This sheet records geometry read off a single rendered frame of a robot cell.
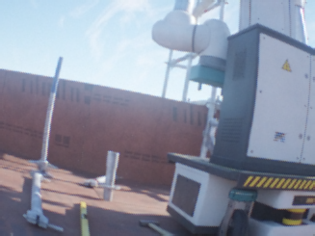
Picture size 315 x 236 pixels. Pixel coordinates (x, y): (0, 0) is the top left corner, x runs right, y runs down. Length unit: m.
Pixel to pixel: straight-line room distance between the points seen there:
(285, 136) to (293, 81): 0.21
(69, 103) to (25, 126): 0.47
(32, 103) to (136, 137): 0.96
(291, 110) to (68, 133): 2.24
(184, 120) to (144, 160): 0.45
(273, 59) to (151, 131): 2.17
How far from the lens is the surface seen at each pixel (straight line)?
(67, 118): 3.30
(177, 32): 1.92
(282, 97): 1.40
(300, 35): 2.37
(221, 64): 1.87
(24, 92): 3.31
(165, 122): 3.44
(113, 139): 3.35
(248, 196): 1.30
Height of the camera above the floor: 0.38
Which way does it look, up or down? 3 degrees up
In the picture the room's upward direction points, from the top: 10 degrees clockwise
